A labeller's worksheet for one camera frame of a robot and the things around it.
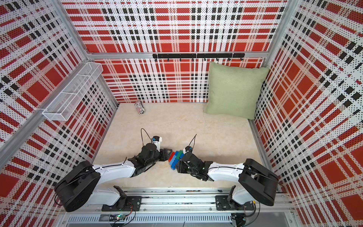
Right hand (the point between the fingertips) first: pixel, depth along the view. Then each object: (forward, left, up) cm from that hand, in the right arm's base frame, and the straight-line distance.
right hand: (179, 166), depth 83 cm
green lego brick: (+7, +1, -1) cm, 7 cm away
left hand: (+10, +6, +1) cm, 11 cm away
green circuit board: (-25, +29, -2) cm, 38 cm away
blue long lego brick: (+3, +3, -2) cm, 5 cm away
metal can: (+49, +36, -1) cm, 61 cm away
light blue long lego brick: (+6, +4, -1) cm, 8 cm away
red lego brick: (+6, +5, +1) cm, 8 cm away
